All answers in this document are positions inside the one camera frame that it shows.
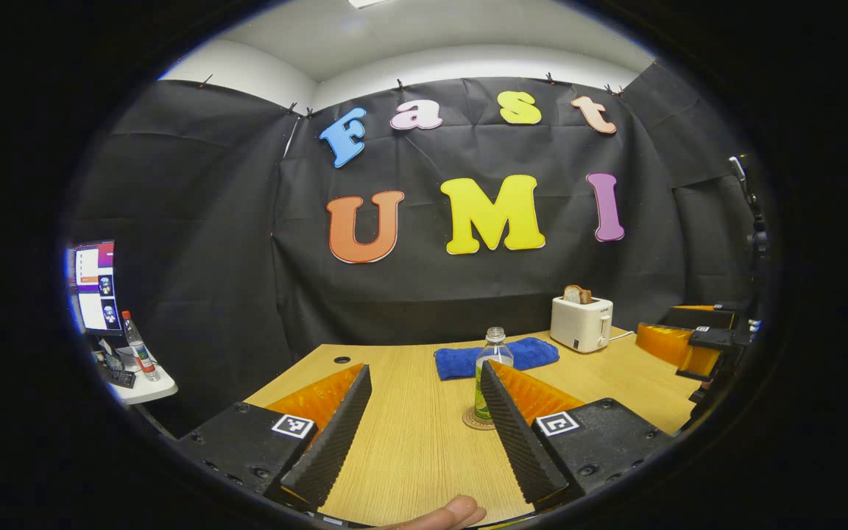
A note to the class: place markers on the round woven coaster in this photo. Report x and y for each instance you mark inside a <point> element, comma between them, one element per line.
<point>472,421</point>

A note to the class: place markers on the white toaster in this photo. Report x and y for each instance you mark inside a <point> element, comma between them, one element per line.
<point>578,324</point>

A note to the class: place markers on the blue towel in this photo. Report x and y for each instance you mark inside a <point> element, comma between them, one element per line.
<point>534,353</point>

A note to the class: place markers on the toasted bread slice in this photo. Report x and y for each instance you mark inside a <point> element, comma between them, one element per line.
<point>577,294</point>

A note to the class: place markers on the white side table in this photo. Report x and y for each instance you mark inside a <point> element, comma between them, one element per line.
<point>148,389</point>

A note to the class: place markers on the red-capped clear bottle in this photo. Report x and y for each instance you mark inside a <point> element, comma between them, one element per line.
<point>140,353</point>

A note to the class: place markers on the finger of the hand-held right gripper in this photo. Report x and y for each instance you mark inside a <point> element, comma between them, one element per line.
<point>696,318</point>
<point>667,344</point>

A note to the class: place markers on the clear green-label water bottle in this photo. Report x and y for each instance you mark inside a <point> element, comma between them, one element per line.
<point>496,350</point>

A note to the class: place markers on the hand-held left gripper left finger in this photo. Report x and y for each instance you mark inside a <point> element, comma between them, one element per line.
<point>332,442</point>

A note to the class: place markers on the ceiling light panel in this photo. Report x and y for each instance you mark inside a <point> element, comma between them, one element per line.
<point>366,3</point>

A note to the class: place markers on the black remote control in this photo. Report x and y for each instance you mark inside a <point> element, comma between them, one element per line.
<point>122,378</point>

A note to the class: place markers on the computer monitor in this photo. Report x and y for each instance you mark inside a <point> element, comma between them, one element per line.
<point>96,287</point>

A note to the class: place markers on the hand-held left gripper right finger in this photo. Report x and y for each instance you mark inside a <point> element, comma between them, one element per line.
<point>520,442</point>

